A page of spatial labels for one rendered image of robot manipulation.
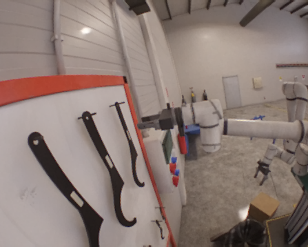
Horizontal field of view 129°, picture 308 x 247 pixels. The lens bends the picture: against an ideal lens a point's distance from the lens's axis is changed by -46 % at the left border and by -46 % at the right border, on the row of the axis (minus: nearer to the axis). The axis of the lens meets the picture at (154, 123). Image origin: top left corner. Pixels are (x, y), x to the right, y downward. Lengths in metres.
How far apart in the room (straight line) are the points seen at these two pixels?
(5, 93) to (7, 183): 0.19
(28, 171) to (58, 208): 0.13
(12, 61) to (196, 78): 9.10
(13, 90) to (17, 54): 0.13
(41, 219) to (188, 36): 9.77
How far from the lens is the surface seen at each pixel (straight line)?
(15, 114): 0.37
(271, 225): 2.38
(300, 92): 1.30
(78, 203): 0.40
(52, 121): 0.41
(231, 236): 1.80
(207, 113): 0.54
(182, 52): 9.39
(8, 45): 0.47
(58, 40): 0.54
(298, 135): 0.79
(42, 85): 0.41
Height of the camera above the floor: 2.27
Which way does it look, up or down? 14 degrees down
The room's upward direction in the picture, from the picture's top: 14 degrees counter-clockwise
